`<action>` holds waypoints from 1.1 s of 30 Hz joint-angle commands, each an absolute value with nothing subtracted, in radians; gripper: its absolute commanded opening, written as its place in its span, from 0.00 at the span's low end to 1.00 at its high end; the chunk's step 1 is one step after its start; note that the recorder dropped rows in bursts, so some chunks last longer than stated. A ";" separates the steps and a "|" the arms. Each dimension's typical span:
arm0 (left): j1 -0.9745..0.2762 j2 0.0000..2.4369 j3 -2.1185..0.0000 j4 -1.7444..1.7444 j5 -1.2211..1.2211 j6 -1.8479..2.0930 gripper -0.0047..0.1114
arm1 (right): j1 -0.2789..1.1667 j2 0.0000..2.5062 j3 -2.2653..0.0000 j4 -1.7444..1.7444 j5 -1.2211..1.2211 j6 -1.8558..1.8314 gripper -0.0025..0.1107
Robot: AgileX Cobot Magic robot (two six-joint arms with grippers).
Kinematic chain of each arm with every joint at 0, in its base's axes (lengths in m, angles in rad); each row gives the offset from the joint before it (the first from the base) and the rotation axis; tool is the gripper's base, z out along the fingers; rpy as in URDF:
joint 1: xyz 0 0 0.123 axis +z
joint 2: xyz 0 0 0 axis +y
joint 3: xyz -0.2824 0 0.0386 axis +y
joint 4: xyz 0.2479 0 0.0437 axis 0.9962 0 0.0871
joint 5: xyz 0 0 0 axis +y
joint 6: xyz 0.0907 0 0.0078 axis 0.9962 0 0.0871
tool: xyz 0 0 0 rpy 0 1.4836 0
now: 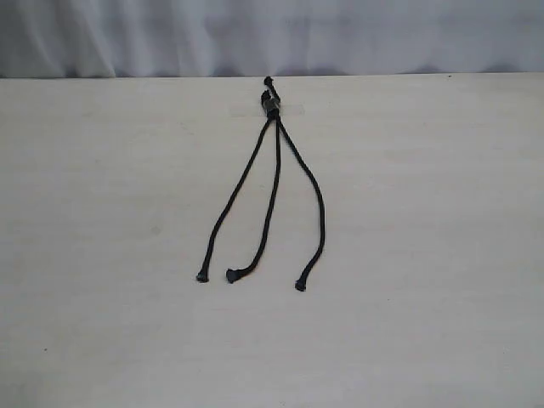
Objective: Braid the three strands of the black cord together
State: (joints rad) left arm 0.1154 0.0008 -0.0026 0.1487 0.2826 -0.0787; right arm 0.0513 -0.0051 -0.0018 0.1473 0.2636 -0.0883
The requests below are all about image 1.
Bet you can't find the black rope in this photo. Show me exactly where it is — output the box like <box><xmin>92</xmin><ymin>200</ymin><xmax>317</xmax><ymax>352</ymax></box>
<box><xmin>195</xmin><ymin>120</ymin><xmax>271</xmax><ymax>284</ymax></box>
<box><xmin>224</xmin><ymin>76</ymin><xmax>282</xmax><ymax>285</ymax></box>
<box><xmin>259</xmin><ymin>88</ymin><xmax>324</xmax><ymax>293</ymax></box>

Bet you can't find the clear adhesive tape strip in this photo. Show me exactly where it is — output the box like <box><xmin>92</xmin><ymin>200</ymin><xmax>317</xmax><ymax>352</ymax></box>
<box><xmin>229</xmin><ymin>105</ymin><xmax>305</xmax><ymax>117</ymax></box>

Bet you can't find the white backdrop curtain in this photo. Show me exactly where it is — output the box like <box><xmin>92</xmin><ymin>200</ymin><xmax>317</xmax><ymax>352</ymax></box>
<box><xmin>1</xmin><ymin>1</ymin><xmax>543</xmax><ymax>78</ymax></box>

